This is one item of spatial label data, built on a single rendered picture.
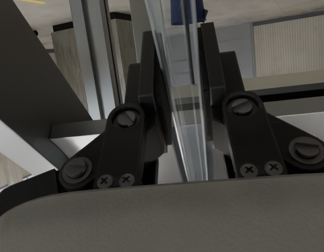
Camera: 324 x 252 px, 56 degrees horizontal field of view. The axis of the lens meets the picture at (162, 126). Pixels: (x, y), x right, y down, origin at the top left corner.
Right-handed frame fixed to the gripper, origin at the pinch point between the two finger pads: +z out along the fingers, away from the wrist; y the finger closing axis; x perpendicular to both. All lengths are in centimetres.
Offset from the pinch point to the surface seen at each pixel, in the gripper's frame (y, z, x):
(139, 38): -8.2, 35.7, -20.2
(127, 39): -109, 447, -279
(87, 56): -12.8, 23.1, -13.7
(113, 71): -10.1, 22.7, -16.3
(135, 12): -8.2, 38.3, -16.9
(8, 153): -9.6, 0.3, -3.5
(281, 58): 273, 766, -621
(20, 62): -8.1, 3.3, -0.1
